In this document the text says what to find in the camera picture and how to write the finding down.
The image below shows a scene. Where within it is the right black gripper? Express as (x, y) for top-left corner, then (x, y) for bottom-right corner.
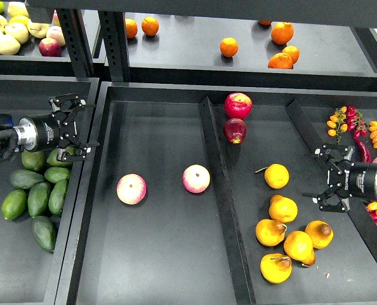
(301, 143), (377, 213)

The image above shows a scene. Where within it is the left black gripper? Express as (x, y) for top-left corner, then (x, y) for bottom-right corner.
(18, 93), (100, 162)

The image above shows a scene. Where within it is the yellow pear with stem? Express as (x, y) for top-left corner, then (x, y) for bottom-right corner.
(260, 253), (293, 284)

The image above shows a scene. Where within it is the dark green avocado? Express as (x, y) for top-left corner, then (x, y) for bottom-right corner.
(30, 215), (58, 252)

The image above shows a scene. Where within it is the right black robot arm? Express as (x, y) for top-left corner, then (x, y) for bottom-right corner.
(302, 144), (377, 212)

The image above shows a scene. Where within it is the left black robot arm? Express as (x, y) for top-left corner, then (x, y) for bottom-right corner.
(0, 94), (99, 163)

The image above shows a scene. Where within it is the green avocado top right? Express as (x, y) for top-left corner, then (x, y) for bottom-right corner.
(46, 148), (73, 168)

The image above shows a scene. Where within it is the green avocado pile middle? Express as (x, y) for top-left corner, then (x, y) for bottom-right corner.
(44, 166), (71, 184)

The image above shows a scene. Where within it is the green avocado pile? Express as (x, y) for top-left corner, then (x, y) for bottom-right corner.
(27, 182), (51, 218)
(44, 166), (71, 184)

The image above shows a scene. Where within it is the yellow pear right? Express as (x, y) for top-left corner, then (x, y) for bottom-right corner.
(305, 220), (334, 249)

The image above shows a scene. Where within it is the yellow pear with twig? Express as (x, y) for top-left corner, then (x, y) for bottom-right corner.
(255, 163), (290, 189)

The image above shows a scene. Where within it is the yellow pear middle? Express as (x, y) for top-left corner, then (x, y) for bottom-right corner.
(268, 194), (298, 223)

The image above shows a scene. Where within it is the green avocado lower right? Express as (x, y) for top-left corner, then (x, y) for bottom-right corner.
(48, 179), (69, 216)

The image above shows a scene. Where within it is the yellow pear bottom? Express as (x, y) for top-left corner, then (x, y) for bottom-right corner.
(284, 231), (315, 266)

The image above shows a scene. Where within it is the green avocado centre pile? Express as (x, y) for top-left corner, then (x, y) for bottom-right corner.
(27, 182), (51, 218)

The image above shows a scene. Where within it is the yellow pear lower left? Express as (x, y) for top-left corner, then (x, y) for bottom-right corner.
(255, 219), (288, 247)

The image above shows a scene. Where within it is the green avocado left middle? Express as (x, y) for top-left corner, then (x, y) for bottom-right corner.
(1, 189), (27, 220)

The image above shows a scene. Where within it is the red chili pepper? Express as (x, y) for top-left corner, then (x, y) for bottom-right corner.
(354, 130), (372, 163)

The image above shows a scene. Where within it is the orange cherry tomato vine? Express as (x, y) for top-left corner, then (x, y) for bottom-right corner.
(326, 106), (348, 144)

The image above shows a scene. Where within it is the red cherry tomato cluster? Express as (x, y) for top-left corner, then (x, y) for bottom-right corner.
(346, 106), (367, 138)

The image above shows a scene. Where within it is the red apple on shelf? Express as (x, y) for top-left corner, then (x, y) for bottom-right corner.
(39, 37), (62, 57)

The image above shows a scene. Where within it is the pink apple left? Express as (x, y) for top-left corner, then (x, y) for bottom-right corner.
(116, 173), (147, 205)

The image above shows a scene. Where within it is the pink peach on shelf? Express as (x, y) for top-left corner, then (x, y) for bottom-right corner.
(46, 25), (65, 47)

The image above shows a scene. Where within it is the pale yellow apple front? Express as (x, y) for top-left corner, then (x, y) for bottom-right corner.
(0, 35), (21, 55)

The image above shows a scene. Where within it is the pale yellow apple middle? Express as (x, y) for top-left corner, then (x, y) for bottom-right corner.
(4, 22), (29, 44)

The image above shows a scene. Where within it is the dark red apple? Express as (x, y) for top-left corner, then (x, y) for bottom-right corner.
(223, 118), (247, 144)

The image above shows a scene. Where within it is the orange far left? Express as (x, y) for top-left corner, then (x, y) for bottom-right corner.
(125, 18), (138, 39)

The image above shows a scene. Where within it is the black tray divider left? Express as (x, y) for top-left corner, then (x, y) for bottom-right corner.
(199, 97), (256, 304)

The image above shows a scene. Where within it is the bright red apple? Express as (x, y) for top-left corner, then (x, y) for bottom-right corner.
(224, 93), (253, 120)

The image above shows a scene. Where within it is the orange front right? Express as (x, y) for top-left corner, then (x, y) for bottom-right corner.
(268, 53), (293, 69)

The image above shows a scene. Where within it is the small orange right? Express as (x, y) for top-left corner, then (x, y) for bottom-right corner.
(282, 46), (300, 64)

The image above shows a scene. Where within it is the large black centre tray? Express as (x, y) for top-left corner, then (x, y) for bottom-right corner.
(55, 83), (377, 304)

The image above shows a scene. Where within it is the black shelf upright post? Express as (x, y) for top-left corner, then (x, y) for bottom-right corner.
(98, 11), (131, 83)

